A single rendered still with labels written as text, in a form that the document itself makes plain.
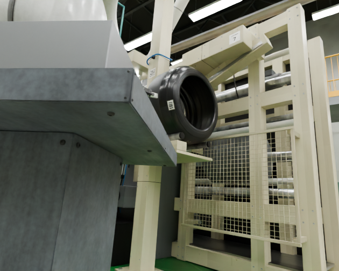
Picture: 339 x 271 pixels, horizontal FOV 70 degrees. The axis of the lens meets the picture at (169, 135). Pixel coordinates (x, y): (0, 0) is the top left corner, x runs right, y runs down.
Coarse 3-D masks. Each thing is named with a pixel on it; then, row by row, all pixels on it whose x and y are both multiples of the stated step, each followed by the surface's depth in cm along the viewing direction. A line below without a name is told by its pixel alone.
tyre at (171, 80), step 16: (160, 80) 160; (176, 80) 154; (192, 80) 188; (160, 96) 153; (176, 96) 151; (192, 96) 200; (208, 96) 190; (160, 112) 154; (176, 112) 150; (192, 112) 201; (208, 112) 192; (176, 128) 153; (192, 128) 158; (208, 128) 170
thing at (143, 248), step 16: (160, 0) 216; (160, 16) 210; (160, 32) 205; (160, 48) 202; (160, 64) 199; (144, 176) 178; (160, 176) 183; (144, 192) 174; (144, 208) 170; (144, 224) 167; (144, 240) 165; (144, 256) 163
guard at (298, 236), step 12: (252, 132) 168; (264, 132) 161; (216, 156) 186; (276, 156) 153; (216, 168) 183; (192, 180) 198; (204, 180) 189; (216, 180) 181; (228, 180) 174; (240, 180) 167; (252, 180) 161; (264, 180) 155; (276, 180) 150; (288, 180) 145; (216, 192) 179; (264, 204) 152; (288, 204) 141; (204, 216) 182; (240, 216) 162; (264, 216) 150; (204, 228) 178; (264, 228) 148; (300, 228) 135; (264, 240) 146; (276, 240) 141; (300, 240) 133
